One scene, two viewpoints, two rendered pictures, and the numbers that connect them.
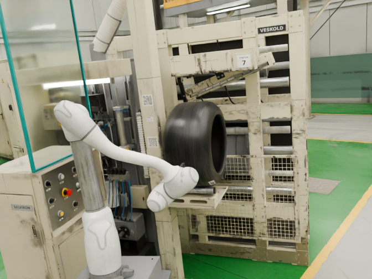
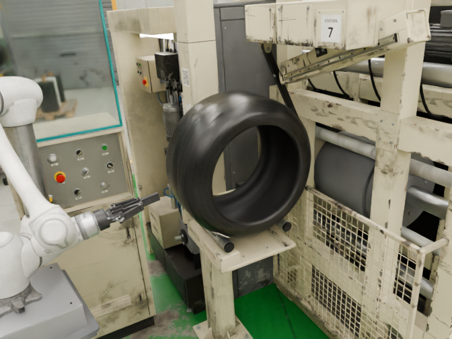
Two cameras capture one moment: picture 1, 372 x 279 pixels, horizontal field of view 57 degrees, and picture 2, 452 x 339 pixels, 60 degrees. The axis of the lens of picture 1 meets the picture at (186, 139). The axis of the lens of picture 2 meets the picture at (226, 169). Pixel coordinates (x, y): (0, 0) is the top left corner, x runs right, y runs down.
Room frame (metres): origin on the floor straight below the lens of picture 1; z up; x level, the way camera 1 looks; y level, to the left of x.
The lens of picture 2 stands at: (1.16, -1.05, 1.79)
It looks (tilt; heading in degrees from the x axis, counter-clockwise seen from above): 23 degrees down; 43
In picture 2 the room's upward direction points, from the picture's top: 4 degrees counter-clockwise
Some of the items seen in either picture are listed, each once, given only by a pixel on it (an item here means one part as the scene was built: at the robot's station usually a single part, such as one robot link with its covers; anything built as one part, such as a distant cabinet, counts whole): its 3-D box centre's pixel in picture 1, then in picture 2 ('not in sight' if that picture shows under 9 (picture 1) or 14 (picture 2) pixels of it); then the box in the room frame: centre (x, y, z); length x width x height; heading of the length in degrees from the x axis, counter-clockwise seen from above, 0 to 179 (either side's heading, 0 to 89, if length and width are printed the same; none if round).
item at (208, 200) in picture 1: (190, 198); (211, 240); (2.18, 0.01, 0.84); 0.36 x 0.09 x 0.06; 69
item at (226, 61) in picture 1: (214, 62); (313, 21); (2.54, -0.26, 1.71); 0.61 x 0.25 x 0.15; 69
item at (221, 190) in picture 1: (197, 195); (239, 238); (2.31, -0.04, 0.80); 0.37 x 0.36 x 0.02; 159
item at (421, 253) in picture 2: (239, 197); (328, 267); (2.54, -0.37, 0.65); 0.90 x 0.02 x 0.70; 69
